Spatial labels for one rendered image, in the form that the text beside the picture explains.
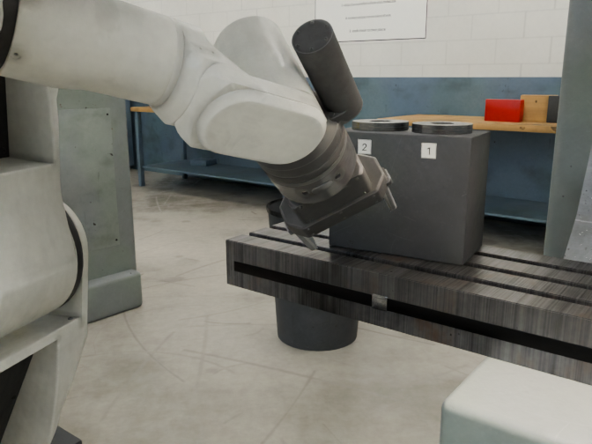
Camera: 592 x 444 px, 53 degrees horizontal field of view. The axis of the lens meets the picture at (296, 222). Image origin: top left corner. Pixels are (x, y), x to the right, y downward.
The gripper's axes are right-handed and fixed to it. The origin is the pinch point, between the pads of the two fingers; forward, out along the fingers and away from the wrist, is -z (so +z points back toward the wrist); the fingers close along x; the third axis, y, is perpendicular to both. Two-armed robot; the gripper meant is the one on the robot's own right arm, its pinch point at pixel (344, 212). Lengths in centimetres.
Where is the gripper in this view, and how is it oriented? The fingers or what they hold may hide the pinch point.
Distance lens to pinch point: 69.4
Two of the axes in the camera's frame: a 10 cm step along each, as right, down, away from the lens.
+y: -3.3, -7.8, 5.3
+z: -3.4, -4.3, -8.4
